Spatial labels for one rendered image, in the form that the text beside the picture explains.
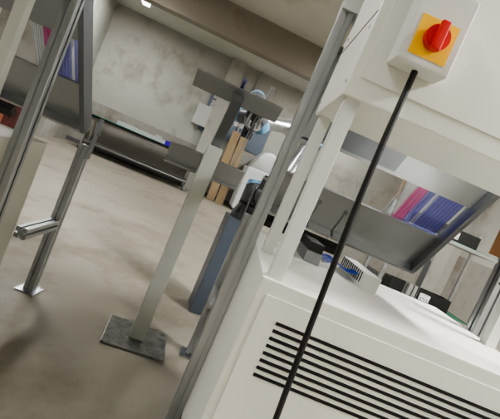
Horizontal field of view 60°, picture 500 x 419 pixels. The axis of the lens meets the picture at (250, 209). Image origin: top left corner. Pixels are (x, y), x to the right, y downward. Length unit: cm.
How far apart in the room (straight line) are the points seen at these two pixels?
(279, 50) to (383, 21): 553
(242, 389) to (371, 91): 63
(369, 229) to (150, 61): 792
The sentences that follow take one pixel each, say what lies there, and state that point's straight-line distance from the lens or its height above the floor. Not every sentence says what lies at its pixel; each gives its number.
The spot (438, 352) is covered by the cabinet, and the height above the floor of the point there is 61.
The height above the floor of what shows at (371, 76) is 105.
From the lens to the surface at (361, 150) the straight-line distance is 151.
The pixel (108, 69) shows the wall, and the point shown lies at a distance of 940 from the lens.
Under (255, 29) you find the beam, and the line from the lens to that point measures 642.
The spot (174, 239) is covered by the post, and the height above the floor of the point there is 44.
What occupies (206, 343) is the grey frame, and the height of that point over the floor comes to 28.
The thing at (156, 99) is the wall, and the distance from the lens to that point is 922.
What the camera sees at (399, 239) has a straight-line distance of 184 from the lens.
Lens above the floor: 79
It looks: 4 degrees down
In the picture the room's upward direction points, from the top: 23 degrees clockwise
